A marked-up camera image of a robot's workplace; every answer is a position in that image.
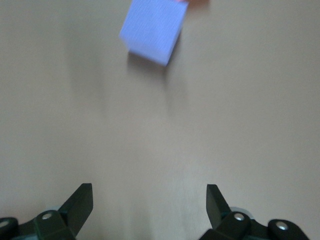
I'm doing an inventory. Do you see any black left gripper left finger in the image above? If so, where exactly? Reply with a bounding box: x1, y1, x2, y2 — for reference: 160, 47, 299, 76
0, 183, 95, 240

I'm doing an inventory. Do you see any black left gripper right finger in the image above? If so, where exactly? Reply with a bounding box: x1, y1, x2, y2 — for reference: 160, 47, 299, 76
206, 184, 311, 240

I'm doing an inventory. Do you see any brown table mat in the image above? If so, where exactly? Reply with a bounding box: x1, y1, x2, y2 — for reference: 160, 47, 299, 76
0, 0, 320, 240

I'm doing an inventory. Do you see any purple foam cube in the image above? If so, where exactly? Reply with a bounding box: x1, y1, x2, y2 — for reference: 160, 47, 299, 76
118, 0, 189, 67

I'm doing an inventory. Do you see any orange foam cube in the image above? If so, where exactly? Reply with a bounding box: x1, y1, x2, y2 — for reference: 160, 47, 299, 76
174, 0, 211, 5

